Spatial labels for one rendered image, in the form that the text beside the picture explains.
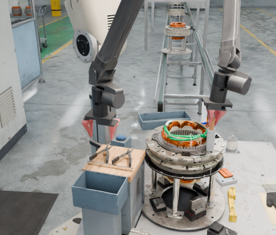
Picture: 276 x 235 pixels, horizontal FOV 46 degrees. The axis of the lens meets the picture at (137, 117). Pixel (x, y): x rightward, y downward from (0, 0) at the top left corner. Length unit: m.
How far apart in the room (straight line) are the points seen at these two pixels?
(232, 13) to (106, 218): 0.85
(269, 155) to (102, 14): 1.20
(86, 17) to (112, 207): 0.77
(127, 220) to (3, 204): 1.78
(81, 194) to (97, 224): 0.14
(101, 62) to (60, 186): 2.07
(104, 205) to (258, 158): 1.06
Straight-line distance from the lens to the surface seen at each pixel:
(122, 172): 1.21
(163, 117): 1.72
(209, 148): 1.30
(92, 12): 1.43
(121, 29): 1.04
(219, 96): 1.20
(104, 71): 1.10
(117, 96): 1.09
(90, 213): 1.22
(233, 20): 1.26
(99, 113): 1.17
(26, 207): 2.86
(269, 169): 1.88
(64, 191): 2.97
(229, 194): 1.59
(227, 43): 1.22
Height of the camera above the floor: 1.73
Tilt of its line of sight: 24 degrees down
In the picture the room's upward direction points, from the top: straight up
